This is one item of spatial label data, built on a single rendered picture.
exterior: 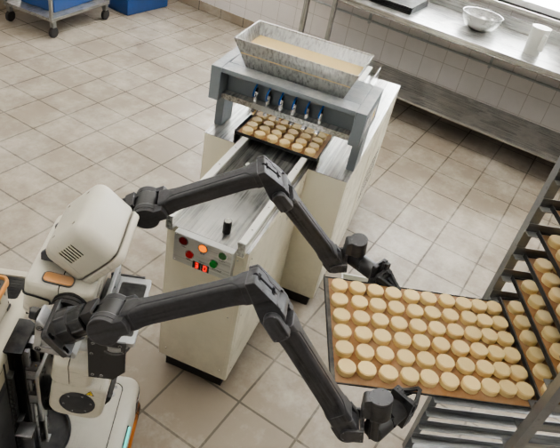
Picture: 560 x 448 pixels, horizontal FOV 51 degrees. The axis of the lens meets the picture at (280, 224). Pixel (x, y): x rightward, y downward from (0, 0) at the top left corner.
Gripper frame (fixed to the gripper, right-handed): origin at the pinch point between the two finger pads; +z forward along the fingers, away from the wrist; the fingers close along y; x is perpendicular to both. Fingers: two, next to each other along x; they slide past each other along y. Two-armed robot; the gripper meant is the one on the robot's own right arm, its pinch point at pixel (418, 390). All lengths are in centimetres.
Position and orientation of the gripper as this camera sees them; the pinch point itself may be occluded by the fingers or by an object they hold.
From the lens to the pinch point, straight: 162.8
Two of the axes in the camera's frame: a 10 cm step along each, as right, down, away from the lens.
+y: 1.5, -7.9, -6.0
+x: -6.8, -5.2, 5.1
